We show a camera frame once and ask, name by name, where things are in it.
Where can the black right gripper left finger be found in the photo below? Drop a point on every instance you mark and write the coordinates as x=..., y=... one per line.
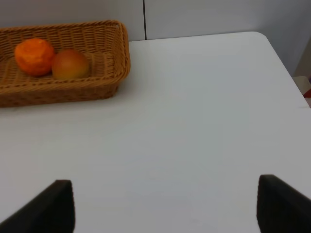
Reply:
x=51, y=211

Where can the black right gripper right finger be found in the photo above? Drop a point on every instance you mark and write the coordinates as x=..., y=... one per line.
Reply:
x=281, y=208

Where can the red yellow peach fruit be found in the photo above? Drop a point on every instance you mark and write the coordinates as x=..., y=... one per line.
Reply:
x=70, y=64

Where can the orange tangerine fruit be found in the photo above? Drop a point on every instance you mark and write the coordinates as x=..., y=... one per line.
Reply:
x=34, y=56

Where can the white red object beyond table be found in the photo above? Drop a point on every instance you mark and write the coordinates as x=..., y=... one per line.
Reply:
x=304, y=85

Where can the light brown wicker basket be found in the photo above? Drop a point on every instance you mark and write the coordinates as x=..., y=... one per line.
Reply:
x=104, y=43

